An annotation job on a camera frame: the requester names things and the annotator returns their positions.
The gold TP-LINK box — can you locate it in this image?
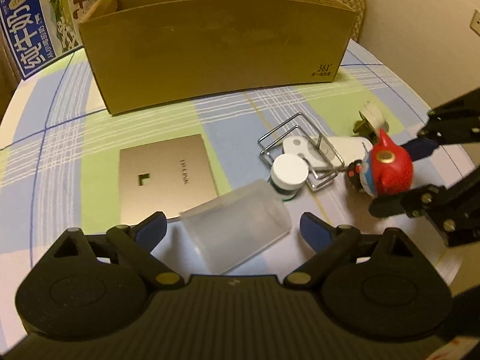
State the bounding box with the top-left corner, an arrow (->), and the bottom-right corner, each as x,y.
119,134 -> 219,223

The translucent plastic cup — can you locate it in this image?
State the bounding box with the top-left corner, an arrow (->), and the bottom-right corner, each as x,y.
180,180 -> 292,275

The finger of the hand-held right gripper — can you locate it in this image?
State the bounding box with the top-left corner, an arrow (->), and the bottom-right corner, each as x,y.
401,88 -> 480,158
369,165 -> 480,249

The white remote control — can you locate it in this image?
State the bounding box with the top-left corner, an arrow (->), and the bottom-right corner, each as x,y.
282,135 -> 376,174

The brown cardboard box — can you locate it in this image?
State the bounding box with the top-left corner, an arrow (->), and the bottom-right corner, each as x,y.
78,0 -> 358,116

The white capped small bottle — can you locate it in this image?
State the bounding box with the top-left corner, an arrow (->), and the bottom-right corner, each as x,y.
268,154 -> 310,203

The metal wire rack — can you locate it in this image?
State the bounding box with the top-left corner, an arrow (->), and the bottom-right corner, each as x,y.
257,112 -> 346,192

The plaid tablecloth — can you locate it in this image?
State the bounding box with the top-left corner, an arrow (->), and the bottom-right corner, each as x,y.
0,39 -> 480,283

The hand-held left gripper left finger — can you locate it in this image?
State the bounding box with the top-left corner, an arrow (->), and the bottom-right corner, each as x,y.
52,212 -> 181,290

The blue milk carton box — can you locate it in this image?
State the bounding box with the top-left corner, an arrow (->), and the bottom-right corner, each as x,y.
0,0 -> 124,80

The red and white figurine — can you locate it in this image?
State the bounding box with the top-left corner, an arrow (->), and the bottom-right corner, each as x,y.
347,128 -> 415,198

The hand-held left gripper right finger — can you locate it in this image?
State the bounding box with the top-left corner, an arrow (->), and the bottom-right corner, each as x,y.
283,212 -> 429,290

